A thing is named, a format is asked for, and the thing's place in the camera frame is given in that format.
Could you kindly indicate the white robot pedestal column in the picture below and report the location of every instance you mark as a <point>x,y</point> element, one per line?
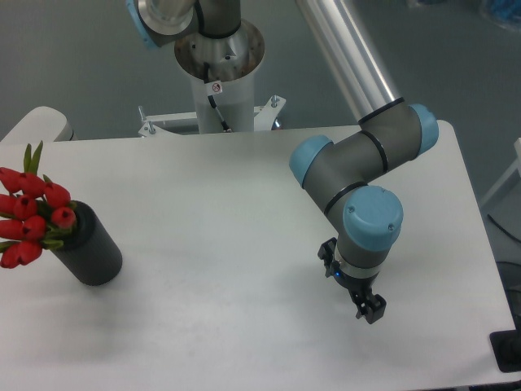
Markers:
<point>222,72</point>

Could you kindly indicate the white rounded side table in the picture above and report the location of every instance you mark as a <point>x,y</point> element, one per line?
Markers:
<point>41,124</point>

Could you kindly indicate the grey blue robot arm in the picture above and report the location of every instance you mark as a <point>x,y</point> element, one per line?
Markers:
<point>338,176</point>

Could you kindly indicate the black ribbed cylindrical vase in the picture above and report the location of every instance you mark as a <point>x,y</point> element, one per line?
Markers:
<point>90,254</point>

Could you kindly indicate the black device at table edge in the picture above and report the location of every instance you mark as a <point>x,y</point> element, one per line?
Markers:
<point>506,349</point>

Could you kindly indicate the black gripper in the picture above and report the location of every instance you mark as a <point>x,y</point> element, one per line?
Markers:
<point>371,307</point>

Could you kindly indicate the red tulip bouquet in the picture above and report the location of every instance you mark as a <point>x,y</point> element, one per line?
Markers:
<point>37,214</point>

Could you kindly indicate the blue plastic bag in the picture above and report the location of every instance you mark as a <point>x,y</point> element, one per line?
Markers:
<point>504,14</point>

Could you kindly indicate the white frame at right edge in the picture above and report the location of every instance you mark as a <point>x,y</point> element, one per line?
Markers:
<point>506,182</point>

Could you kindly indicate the white pedestal base frame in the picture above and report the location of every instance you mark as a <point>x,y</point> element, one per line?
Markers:
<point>265,118</point>

